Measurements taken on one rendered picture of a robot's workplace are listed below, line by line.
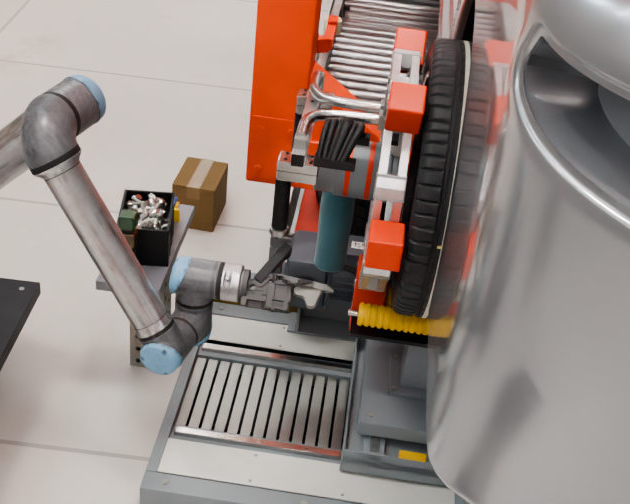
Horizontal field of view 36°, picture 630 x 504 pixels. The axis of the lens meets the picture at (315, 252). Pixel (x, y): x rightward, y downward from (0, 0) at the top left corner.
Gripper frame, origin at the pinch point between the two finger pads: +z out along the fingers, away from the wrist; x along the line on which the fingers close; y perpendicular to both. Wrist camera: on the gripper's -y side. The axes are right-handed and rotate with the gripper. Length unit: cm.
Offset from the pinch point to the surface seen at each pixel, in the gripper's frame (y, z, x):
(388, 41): -154, 9, -211
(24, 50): -128, -167, -222
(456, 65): -48, 20, 27
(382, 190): -18.0, 8.4, 26.9
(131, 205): -19, -57, -32
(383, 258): -3.9, 10.7, 25.6
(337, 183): -24.0, -1.5, 4.6
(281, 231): -10.1, -12.5, 7.5
